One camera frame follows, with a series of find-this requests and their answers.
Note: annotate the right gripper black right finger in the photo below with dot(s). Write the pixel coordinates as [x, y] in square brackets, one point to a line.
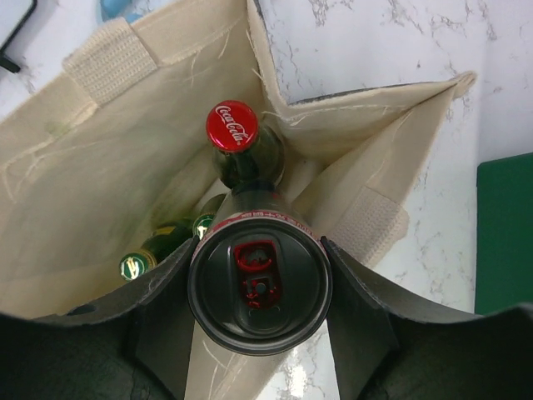
[389, 343]

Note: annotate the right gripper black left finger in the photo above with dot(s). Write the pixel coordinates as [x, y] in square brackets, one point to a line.
[133, 343]

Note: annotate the green Perrier bottle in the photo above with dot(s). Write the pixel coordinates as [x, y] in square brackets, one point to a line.
[206, 215]
[164, 240]

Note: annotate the silver Red Bull can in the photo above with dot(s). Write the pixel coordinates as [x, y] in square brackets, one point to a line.
[260, 281]

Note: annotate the cream canvas Monet tote bag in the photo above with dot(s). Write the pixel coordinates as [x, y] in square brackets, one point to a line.
[114, 143]

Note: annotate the Coca-Cola glass bottle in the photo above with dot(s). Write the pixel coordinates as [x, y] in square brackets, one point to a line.
[245, 149]

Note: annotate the white dry-erase board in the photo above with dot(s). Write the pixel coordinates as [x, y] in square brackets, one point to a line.
[14, 14]

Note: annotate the green ring binder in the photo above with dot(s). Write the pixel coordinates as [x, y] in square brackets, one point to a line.
[504, 233]

